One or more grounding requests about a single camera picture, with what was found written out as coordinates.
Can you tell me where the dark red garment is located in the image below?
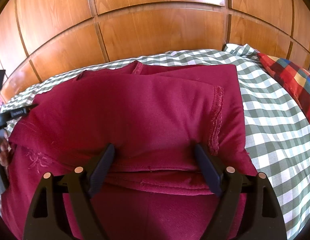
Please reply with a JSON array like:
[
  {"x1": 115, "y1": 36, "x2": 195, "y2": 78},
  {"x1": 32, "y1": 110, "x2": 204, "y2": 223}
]
[{"x1": 0, "y1": 64, "x2": 258, "y2": 240}]

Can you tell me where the person's left hand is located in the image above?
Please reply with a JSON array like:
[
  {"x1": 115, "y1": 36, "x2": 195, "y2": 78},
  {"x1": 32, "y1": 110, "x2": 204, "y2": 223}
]
[{"x1": 0, "y1": 129, "x2": 12, "y2": 174}]

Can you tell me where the red plaid pillow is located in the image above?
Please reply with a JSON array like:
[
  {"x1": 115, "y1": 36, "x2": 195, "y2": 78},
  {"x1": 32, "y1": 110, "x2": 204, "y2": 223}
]
[{"x1": 256, "y1": 52, "x2": 310, "y2": 117}]

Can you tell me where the wooden wardrobe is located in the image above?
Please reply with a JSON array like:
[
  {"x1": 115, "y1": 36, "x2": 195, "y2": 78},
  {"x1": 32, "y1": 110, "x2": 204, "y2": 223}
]
[{"x1": 0, "y1": 0, "x2": 310, "y2": 103}]

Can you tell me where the green white checkered bedsheet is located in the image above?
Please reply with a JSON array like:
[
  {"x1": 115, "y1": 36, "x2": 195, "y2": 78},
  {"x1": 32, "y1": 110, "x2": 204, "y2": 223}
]
[{"x1": 0, "y1": 43, "x2": 310, "y2": 240}]

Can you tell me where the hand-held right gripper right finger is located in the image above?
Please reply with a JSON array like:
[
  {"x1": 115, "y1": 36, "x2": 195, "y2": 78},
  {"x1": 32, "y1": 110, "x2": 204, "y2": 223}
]
[{"x1": 194, "y1": 143, "x2": 287, "y2": 240}]

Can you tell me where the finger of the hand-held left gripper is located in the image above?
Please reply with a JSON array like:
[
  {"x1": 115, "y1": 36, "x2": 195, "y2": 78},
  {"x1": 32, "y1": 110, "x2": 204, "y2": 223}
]
[{"x1": 0, "y1": 104, "x2": 37, "y2": 128}]

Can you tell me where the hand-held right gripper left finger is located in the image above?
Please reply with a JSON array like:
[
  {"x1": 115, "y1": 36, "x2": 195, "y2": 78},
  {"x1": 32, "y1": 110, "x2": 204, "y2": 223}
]
[{"x1": 23, "y1": 143, "x2": 115, "y2": 240}]

